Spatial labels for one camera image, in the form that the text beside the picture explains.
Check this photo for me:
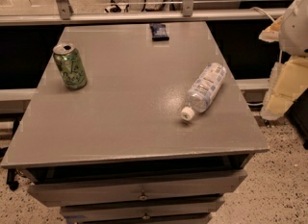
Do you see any top grey drawer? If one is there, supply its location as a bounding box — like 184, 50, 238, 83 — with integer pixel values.
28, 169, 247, 207

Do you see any metal railing frame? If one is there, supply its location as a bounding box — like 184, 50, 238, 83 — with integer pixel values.
0, 0, 308, 27

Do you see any clear plastic water bottle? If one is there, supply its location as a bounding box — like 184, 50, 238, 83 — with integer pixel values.
181, 62, 227, 121

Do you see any grey drawer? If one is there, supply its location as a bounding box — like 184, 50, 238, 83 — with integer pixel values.
61, 196, 224, 222
28, 169, 247, 207

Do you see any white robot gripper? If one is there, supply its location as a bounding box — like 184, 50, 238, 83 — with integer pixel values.
259, 0, 308, 120

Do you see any dark blue snack packet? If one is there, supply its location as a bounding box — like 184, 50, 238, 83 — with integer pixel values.
150, 23, 169, 41

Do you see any green soda can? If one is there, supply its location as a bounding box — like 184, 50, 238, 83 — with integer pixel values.
53, 42, 88, 90

